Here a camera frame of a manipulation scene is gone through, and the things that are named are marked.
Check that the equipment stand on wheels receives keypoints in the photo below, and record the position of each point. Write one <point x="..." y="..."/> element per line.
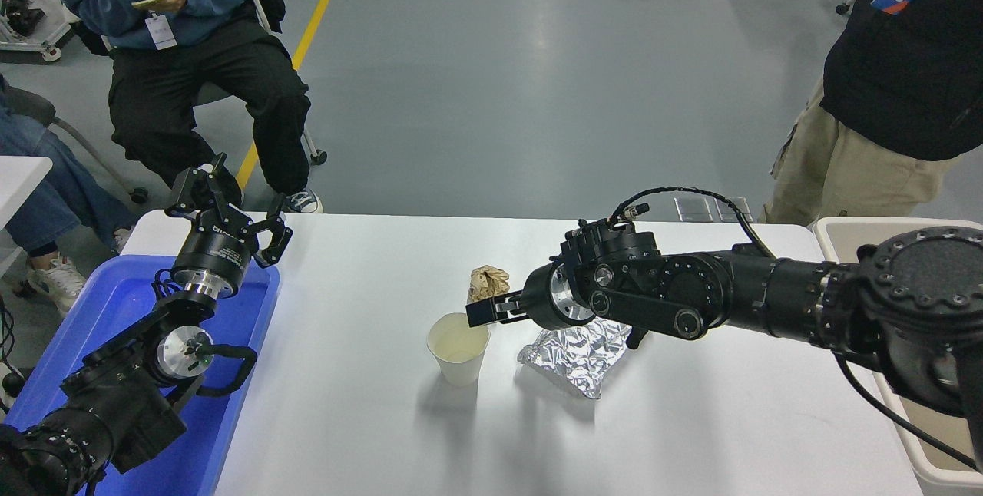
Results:
<point x="23" y="12"/>

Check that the white name badge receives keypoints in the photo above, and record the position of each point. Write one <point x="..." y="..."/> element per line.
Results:
<point x="160" y="31"/>

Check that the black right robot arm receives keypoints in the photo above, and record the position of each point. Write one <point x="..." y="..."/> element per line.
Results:
<point x="768" y="292"/>

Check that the white paper cup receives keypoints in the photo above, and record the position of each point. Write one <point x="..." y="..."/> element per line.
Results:
<point x="459" y="365"/>

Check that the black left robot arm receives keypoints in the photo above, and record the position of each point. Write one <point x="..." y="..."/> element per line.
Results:
<point x="123" y="404"/>

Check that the crumpled silver foil tray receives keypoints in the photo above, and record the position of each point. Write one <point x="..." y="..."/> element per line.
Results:
<point x="576" y="362"/>

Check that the blue plastic tray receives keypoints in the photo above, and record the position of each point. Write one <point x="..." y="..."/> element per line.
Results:
<point x="115" y="304"/>

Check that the large pale plastic bin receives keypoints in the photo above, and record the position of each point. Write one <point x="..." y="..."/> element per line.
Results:
<point x="837" y="231"/>

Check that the standing person with blue badge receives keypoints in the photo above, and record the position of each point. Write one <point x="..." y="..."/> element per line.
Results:
<point x="898" y="81"/>

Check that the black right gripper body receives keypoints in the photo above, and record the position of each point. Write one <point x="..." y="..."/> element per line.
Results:
<point x="537" y="298"/>

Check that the grey chair with casters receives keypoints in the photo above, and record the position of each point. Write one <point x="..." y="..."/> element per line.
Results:
<point x="84" y="144"/>

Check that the small white side table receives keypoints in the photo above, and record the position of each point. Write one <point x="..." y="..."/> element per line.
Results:
<point x="19" y="177"/>

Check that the person in white shoes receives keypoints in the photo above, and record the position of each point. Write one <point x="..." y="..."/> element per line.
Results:
<point x="54" y="189"/>

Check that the seated person with phone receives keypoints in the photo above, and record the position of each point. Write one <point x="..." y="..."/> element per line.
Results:
<point x="184" y="89"/>

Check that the crumpled tan paper ball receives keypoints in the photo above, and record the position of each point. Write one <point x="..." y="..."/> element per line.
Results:
<point x="489" y="281"/>

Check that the chair leg with caster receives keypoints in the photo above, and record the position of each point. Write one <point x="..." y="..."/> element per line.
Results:
<point x="846" y="3"/>

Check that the metal floor plate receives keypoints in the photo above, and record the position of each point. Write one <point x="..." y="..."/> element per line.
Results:
<point x="693" y="209"/>
<point x="729" y="206"/>

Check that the smartphone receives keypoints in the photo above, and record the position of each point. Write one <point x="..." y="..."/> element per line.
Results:
<point x="150" y="2"/>

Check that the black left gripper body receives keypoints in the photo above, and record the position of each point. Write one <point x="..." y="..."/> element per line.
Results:
<point x="211" y="254"/>

